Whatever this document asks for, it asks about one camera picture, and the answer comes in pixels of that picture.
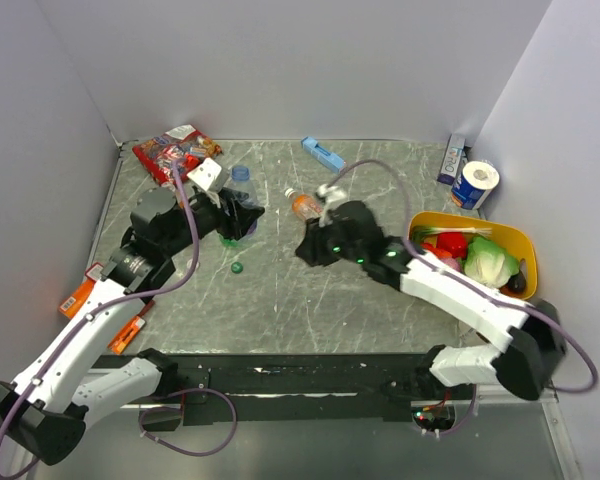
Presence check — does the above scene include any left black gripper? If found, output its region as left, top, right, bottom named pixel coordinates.
left=161, top=186, right=264, bottom=256

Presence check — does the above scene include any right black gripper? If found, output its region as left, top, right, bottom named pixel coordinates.
left=294, top=212, right=365, bottom=267

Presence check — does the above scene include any green plastic bottle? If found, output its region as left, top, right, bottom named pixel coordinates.
left=219, top=233, right=254, bottom=249

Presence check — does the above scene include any clear blue water bottle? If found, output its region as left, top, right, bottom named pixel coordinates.
left=223, top=165, right=260, bottom=236

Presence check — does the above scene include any green bottle cap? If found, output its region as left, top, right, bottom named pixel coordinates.
left=231, top=262, right=244, bottom=274

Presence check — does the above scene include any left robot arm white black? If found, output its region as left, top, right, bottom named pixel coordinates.
left=0, top=187, right=265, bottom=465

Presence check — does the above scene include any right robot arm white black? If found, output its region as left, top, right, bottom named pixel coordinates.
left=296, top=201, right=566, bottom=401

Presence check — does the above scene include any orange tea bottle centre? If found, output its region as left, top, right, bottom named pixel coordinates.
left=284, top=188, right=322, bottom=222

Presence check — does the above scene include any red candy bag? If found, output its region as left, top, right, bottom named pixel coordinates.
left=132, top=124, right=223, bottom=186

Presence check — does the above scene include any orange carrot toy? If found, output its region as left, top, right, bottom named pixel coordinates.
left=420, top=242, right=453, bottom=260

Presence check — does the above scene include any red pepper toy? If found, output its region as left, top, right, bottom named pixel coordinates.
left=436, top=232, right=468, bottom=259

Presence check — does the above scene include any toilet paper roll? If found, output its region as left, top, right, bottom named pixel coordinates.
left=451, top=161, right=500, bottom=210

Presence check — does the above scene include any green cabbage toy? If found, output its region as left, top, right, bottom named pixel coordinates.
left=463, top=236, right=520, bottom=289

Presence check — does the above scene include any yellow plastic basket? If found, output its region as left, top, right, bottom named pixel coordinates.
left=409, top=211, right=538, bottom=300

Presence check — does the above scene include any orange utility knife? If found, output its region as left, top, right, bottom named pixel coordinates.
left=108, top=300, right=155, bottom=355

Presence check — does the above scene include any dark eggplant toy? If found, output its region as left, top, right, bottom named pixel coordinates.
left=504, top=271, right=527, bottom=295

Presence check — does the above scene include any orange red battery pack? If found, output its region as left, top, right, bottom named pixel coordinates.
left=58, top=262, right=103, bottom=320

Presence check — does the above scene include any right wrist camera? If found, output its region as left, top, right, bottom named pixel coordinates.
left=315, top=184, right=349, bottom=228

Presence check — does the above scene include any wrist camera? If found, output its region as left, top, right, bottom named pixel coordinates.
left=315, top=184, right=349, bottom=228
left=187, top=157, right=229, bottom=193

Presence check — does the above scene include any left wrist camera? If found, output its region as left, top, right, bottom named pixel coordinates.
left=187, top=157, right=229, bottom=193

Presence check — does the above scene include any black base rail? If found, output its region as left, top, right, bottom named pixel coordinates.
left=114, top=349, right=476, bottom=426

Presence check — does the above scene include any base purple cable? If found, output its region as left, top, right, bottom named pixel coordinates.
left=138, top=387, right=239, bottom=457

